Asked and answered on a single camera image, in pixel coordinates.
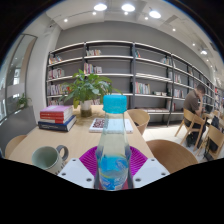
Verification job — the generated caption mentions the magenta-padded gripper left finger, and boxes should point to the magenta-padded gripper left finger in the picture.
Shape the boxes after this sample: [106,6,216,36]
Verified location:
[57,145,99,189]

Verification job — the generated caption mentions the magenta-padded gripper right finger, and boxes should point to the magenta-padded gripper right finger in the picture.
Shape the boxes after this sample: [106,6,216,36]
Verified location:
[126,145,170,189]

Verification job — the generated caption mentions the clear bottle with teal cap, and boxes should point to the clear bottle with teal cap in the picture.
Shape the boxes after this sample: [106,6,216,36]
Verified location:
[94,94,133,192]

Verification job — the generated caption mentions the round-backed wooden chair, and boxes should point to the round-backed wooden chair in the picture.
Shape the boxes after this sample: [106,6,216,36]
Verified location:
[127,108,151,136]
[145,139,199,174]
[4,134,28,159]

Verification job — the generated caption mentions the grey-green patterned mug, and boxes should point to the grey-green patterned mug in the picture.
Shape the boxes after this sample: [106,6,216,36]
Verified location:
[31,144,70,175]

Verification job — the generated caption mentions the dark blue book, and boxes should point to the dark blue book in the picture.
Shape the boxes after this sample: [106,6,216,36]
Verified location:
[37,115,78,132]

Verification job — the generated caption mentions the white open magazine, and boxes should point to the white open magazine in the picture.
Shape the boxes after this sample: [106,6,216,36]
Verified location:
[88,117,134,134]

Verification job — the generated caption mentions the red book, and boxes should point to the red book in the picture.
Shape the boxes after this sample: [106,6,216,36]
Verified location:
[39,112,74,125]

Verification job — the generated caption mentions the slatted wooden chair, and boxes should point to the slatted wooden chair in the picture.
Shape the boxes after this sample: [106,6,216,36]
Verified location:
[174,108,204,146]
[196,124,224,162]

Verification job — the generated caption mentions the pink book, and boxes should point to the pink book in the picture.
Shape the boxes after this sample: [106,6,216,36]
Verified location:
[39,105,74,116]

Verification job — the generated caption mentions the person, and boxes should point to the person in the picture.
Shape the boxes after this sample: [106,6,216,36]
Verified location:
[182,83,208,148]

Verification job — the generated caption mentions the leafy green potted plant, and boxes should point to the leafy green potted plant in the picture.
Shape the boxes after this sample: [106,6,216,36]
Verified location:
[59,69,117,118]

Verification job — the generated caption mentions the small potted plant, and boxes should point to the small potted plant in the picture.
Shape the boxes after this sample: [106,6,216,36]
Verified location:
[17,93,33,109]

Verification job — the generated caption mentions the ceiling spot lights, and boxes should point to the ceiling spot lights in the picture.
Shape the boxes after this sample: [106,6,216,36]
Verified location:
[63,2,209,56]

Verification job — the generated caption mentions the grey wall shelf unit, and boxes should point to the grey wall shelf unit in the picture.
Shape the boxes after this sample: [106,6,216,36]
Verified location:
[45,40,224,117]

